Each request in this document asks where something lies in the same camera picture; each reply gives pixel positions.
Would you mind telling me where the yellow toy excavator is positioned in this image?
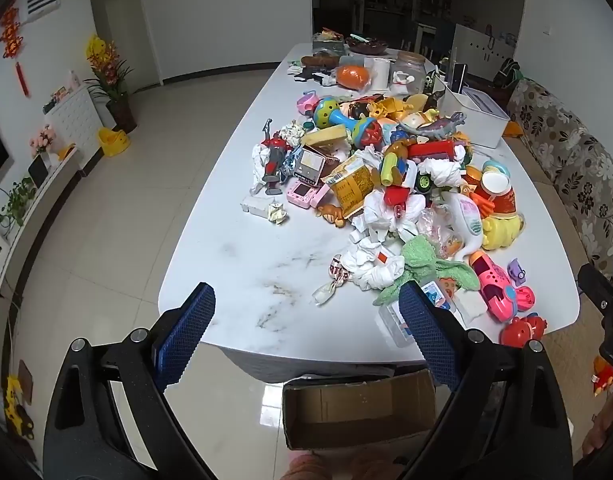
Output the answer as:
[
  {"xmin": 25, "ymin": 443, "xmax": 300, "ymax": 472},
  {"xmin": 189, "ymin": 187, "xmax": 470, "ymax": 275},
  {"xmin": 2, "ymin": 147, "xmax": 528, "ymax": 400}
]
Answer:
[{"xmin": 3, "ymin": 374, "xmax": 36, "ymax": 442}]

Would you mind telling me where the small white box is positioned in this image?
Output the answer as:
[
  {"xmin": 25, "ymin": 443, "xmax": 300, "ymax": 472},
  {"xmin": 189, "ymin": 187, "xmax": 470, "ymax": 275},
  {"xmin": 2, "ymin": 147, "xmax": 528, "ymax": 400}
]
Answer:
[{"xmin": 240, "ymin": 193, "xmax": 273, "ymax": 219}]

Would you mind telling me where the white door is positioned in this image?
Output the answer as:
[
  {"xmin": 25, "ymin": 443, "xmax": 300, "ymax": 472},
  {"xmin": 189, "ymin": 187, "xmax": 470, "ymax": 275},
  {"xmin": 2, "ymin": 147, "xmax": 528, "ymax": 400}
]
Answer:
[{"xmin": 104, "ymin": 0, "xmax": 163, "ymax": 88}]

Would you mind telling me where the floral sofa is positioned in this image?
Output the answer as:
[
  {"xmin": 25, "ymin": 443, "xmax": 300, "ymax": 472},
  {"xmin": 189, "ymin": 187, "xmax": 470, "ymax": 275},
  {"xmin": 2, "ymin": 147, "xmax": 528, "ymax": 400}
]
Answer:
[{"xmin": 504, "ymin": 77, "xmax": 613, "ymax": 286}]

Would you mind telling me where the red paper cup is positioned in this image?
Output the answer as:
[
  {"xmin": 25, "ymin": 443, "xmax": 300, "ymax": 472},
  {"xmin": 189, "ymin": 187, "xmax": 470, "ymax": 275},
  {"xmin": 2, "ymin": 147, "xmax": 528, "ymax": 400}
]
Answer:
[{"xmin": 471, "ymin": 172, "xmax": 516, "ymax": 217}]

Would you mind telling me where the white paper roll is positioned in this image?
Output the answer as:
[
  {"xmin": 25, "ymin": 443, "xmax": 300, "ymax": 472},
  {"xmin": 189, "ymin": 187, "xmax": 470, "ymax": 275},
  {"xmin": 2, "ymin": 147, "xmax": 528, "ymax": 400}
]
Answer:
[{"xmin": 369, "ymin": 56, "xmax": 391, "ymax": 93}]

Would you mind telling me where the brown cardboard box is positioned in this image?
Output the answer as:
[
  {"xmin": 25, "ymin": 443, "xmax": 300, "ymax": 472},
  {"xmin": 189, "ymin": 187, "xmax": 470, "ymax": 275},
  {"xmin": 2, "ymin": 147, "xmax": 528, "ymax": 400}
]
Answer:
[{"xmin": 281, "ymin": 369, "xmax": 437, "ymax": 453}]

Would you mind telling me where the white low cabinet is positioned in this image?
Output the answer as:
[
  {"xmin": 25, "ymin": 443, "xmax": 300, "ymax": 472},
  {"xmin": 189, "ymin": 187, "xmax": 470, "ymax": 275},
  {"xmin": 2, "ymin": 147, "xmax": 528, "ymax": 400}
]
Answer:
[{"xmin": 451, "ymin": 24, "xmax": 518, "ymax": 82}]

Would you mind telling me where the person's right hand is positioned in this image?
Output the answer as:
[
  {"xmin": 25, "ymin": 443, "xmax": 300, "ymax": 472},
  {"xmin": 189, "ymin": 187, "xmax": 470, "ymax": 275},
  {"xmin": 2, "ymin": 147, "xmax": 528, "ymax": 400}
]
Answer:
[{"xmin": 581, "ymin": 390, "xmax": 613, "ymax": 457}]

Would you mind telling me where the red round toy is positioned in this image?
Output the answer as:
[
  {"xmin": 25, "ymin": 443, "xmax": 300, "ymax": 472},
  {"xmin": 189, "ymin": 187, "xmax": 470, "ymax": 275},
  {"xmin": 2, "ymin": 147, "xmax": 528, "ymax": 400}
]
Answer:
[{"xmin": 501, "ymin": 312, "xmax": 548, "ymax": 350}]

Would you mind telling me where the brown cartoon figurine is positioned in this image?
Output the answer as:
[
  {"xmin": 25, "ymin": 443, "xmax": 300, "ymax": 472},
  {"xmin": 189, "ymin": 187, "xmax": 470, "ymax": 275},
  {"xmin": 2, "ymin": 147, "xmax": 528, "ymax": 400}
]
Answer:
[{"xmin": 317, "ymin": 202, "xmax": 348, "ymax": 228}]

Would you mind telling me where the brown bowl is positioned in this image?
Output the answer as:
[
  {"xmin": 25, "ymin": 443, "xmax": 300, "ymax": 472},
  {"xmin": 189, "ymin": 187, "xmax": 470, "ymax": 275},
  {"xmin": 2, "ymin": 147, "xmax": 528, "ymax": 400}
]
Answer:
[{"xmin": 345, "ymin": 34, "xmax": 390, "ymax": 56}]

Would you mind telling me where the yellow potty chair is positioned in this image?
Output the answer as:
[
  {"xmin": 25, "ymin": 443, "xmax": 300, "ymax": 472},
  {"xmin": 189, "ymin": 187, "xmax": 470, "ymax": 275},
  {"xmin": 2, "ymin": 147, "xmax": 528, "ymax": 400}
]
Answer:
[{"xmin": 97, "ymin": 127, "xmax": 132, "ymax": 158}]

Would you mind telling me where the yellow orange noodle snack packet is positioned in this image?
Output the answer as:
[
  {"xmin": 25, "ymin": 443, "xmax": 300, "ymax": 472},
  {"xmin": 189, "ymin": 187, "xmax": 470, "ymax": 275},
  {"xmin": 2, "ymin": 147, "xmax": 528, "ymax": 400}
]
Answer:
[{"xmin": 321, "ymin": 154, "xmax": 383, "ymax": 217}]

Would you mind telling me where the red yellow toy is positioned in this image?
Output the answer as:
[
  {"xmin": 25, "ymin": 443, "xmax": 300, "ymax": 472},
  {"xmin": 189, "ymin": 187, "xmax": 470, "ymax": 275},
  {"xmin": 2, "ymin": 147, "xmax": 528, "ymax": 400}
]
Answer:
[{"xmin": 591, "ymin": 355, "xmax": 613, "ymax": 398}]

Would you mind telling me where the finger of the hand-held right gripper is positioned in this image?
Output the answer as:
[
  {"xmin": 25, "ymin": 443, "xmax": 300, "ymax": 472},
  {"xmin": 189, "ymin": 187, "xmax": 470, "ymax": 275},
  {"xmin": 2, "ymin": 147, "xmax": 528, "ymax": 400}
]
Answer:
[{"xmin": 577, "ymin": 262, "xmax": 613, "ymax": 376}]

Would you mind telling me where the crumpled white tissue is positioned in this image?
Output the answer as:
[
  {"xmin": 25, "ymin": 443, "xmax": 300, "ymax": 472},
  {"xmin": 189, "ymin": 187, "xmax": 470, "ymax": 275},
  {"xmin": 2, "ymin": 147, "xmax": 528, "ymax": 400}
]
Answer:
[
  {"xmin": 344, "ymin": 237, "xmax": 406, "ymax": 292},
  {"xmin": 250, "ymin": 142, "xmax": 276, "ymax": 184},
  {"xmin": 427, "ymin": 157, "xmax": 465, "ymax": 189},
  {"xmin": 279, "ymin": 120, "xmax": 307, "ymax": 147},
  {"xmin": 361, "ymin": 190, "xmax": 428, "ymax": 242}
]

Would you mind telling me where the white candy wrapper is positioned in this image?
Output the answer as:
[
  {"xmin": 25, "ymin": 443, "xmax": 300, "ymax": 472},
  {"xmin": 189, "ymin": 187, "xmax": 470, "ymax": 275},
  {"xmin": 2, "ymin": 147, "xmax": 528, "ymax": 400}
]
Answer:
[{"xmin": 311, "ymin": 254, "xmax": 356, "ymax": 307}]

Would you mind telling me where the white storage box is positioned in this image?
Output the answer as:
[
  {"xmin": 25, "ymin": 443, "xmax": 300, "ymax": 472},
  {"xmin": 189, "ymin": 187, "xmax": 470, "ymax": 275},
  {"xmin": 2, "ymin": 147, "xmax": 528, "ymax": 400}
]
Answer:
[{"xmin": 438, "ymin": 74, "xmax": 511, "ymax": 150}]

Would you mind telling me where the white sponge block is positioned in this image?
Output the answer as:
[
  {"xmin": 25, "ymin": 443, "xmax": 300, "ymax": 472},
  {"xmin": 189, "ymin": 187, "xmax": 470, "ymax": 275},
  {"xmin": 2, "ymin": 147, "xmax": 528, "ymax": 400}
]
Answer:
[{"xmin": 451, "ymin": 290, "xmax": 490, "ymax": 326}]

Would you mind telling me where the yellow flower potted plant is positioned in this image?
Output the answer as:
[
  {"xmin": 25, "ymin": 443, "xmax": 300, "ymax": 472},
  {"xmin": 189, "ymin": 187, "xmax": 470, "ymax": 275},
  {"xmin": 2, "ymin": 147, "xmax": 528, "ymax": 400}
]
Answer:
[{"xmin": 83, "ymin": 34, "xmax": 138, "ymax": 135}]

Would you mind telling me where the pink toy shoe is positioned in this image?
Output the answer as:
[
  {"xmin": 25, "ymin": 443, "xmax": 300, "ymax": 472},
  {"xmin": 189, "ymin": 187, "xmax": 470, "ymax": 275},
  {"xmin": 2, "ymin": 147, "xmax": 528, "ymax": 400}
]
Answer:
[{"xmin": 468, "ymin": 250, "xmax": 520, "ymax": 322}]

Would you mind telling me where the clear plastic box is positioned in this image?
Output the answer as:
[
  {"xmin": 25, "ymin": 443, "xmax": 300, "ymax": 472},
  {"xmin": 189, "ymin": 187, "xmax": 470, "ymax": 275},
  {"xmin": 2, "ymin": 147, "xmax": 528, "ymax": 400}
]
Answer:
[{"xmin": 378, "ymin": 280, "xmax": 457, "ymax": 350}]

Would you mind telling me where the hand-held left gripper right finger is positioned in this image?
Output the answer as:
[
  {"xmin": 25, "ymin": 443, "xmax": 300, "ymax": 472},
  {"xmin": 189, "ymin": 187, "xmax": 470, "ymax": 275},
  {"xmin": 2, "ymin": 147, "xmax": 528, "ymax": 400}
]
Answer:
[{"xmin": 399, "ymin": 280, "xmax": 575, "ymax": 480}]

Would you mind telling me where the clear plastic jar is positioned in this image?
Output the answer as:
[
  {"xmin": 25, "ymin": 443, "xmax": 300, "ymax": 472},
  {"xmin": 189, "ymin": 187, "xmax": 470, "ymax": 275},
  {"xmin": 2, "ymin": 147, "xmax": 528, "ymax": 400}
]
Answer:
[{"xmin": 389, "ymin": 51, "xmax": 428, "ymax": 97}]

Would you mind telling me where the white radiator cover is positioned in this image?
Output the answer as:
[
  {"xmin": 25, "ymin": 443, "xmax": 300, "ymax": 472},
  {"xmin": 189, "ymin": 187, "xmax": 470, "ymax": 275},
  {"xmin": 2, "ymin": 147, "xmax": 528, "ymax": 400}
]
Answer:
[{"xmin": 42, "ymin": 84, "xmax": 106, "ymax": 163}]

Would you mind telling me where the green plush cloth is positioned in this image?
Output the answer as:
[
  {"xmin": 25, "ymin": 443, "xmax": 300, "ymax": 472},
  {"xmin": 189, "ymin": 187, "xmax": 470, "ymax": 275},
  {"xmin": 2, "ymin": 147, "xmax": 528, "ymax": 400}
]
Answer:
[{"xmin": 373, "ymin": 236, "xmax": 481, "ymax": 307}]

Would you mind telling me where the white television cabinet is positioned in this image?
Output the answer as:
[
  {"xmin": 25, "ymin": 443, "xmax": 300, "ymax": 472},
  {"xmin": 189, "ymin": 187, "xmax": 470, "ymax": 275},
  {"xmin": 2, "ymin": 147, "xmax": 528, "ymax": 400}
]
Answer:
[{"xmin": 0, "ymin": 145, "xmax": 83, "ymax": 321}]

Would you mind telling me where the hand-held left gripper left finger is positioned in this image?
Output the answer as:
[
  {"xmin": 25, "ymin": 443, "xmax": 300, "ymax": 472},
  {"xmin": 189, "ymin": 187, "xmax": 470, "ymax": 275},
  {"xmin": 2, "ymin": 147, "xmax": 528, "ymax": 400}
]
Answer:
[{"xmin": 44, "ymin": 282, "xmax": 217, "ymax": 480}]

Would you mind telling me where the colourful rattle toy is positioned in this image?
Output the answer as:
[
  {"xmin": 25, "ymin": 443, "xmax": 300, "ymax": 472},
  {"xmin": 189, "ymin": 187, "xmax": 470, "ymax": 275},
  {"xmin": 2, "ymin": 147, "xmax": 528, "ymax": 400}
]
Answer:
[{"xmin": 313, "ymin": 96, "xmax": 385, "ymax": 150}]

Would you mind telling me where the black green backpack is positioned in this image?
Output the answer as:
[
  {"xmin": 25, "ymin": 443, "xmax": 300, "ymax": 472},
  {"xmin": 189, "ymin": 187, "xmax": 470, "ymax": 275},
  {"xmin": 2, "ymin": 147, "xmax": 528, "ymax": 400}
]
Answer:
[{"xmin": 491, "ymin": 57, "xmax": 521, "ymax": 90}]

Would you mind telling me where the pink flower bouquet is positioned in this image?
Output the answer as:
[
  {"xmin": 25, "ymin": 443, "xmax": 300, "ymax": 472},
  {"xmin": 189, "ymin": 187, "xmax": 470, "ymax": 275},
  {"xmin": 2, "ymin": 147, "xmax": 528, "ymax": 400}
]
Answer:
[{"xmin": 29, "ymin": 124, "xmax": 57, "ymax": 157}]

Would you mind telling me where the grey toy box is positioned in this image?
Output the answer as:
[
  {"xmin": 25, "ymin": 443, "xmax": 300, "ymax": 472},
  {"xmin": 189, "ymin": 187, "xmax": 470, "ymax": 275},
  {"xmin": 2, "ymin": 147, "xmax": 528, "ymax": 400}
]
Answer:
[{"xmin": 292, "ymin": 147, "xmax": 327, "ymax": 186}]

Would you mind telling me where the grey dinosaur toy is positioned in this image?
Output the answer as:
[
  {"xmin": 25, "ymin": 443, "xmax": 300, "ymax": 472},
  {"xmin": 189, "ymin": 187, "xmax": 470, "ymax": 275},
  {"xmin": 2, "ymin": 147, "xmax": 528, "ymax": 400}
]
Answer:
[{"xmin": 401, "ymin": 111, "xmax": 468, "ymax": 145}]

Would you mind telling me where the red toy truck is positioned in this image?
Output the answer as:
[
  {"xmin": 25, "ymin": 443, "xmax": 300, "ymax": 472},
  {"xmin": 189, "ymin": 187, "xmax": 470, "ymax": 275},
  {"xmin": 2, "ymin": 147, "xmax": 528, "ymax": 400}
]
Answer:
[{"xmin": 407, "ymin": 140, "xmax": 457, "ymax": 161}]

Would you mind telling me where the pink toy basket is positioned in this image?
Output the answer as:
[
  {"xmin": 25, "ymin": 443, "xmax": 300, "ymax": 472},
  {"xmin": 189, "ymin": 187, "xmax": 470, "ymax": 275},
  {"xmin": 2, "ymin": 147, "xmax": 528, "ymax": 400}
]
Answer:
[{"xmin": 296, "ymin": 91, "xmax": 320, "ymax": 116}]

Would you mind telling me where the green trailing plant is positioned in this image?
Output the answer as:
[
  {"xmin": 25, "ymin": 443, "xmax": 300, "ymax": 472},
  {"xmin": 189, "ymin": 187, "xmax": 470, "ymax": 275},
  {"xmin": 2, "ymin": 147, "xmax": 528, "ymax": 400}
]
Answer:
[{"xmin": 0, "ymin": 176, "xmax": 38, "ymax": 231}]

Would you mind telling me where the yellow wedge block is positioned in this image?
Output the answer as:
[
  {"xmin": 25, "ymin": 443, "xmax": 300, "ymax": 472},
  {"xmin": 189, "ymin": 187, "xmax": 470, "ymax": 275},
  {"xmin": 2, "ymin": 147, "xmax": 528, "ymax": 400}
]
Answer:
[{"xmin": 300, "ymin": 125, "xmax": 348, "ymax": 148}]

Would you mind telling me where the pink toy camera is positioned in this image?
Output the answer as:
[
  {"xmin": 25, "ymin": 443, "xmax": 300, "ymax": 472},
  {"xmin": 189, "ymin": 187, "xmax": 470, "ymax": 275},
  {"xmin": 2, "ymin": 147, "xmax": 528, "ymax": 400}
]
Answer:
[{"xmin": 285, "ymin": 179, "xmax": 332, "ymax": 209}]

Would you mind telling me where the yellow plush toy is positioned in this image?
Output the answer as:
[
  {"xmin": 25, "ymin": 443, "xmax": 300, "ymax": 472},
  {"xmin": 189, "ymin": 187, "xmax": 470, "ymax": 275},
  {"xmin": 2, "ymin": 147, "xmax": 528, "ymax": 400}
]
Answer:
[{"xmin": 481, "ymin": 210, "xmax": 528, "ymax": 252}]

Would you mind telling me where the orange toy ball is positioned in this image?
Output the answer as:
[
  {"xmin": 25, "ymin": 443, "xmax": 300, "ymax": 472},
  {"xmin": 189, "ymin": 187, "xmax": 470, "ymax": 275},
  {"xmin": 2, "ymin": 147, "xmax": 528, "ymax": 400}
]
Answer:
[{"xmin": 335, "ymin": 64, "xmax": 373, "ymax": 93}]

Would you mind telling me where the person's foot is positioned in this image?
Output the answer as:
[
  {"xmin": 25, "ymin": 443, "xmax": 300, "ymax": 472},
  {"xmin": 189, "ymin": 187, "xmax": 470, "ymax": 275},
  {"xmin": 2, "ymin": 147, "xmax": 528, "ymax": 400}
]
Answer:
[{"xmin": 286, "ymin": 452, "xmax": 337, "ymax": 480}]

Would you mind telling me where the red robot figure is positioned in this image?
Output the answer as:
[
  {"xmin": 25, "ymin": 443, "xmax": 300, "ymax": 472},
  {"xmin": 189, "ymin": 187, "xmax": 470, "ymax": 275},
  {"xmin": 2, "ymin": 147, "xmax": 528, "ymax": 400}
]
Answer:
[{"xmin": 258, "ymin": 118, "xmax": 291, "ymax": 197}]

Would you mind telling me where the red knot wall decoration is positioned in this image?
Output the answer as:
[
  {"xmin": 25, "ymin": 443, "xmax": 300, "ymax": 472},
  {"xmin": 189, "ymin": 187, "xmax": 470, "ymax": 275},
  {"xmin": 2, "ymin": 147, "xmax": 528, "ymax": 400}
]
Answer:
[{"xmin": 0, "ymin": 0, "xmax": 33, "ymax": 98}]

